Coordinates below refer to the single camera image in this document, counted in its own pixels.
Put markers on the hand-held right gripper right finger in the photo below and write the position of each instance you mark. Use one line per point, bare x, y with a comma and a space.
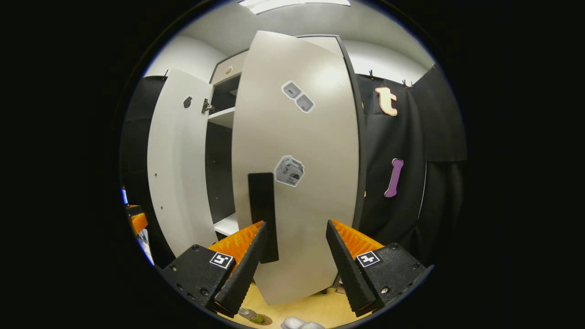
349, 269

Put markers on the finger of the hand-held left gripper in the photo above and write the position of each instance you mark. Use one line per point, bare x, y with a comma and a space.
138, 221

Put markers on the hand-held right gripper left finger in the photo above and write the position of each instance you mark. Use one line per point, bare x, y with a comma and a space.
244, 269

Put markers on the green label plastic bottle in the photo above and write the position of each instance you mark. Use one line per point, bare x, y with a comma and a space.
253, 316

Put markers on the round brown coaster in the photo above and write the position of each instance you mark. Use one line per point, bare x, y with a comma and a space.
267, 320

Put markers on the grey cabinet door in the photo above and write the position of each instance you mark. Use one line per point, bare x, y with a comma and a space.
178, 173
311, 205

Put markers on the grey cabinet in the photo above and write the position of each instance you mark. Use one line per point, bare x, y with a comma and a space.
219, 173

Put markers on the grey cabinet shelf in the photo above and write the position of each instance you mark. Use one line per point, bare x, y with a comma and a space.
227, 225
224, 118

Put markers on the metal door hinge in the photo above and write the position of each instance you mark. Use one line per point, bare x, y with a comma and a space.
208, 106

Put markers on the grey cabinet drawer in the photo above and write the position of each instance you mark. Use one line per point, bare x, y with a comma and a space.
233, 68

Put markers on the white blue object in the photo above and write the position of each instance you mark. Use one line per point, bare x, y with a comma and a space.
145, 242

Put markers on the black backdrop cloth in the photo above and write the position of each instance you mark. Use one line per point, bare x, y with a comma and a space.
411, 205

